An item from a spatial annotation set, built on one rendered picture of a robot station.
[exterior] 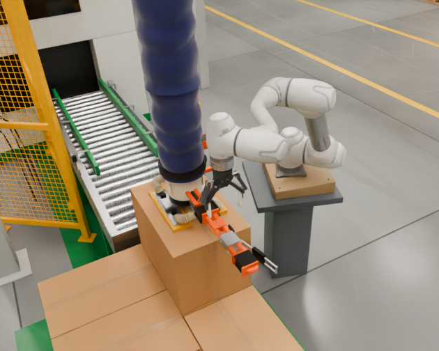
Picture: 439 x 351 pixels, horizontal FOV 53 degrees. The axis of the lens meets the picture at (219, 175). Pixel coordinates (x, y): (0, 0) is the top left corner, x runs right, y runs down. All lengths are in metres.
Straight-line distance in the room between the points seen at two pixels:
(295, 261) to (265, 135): 1.68
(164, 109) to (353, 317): 1.82
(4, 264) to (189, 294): 1.69
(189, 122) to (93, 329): 1.11
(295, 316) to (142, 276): 1.03
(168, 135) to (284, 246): 1.32
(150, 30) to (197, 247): 0.94
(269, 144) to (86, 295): 1.40
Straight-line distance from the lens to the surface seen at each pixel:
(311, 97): 1.93
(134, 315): 2.31
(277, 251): 2.93
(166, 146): 1.92
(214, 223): 1.88
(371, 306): 3.06
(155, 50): 1.73
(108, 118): 4.05
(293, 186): 2.55
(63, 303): 2.46
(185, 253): 1.97
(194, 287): 2.15
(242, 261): 1.71
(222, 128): 1.50
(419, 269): 3.38
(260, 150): 1.46
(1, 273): 3.53
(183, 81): 1.77
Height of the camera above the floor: 2.33
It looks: 35 degrees down
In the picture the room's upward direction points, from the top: 3 degrees counter-clockwise
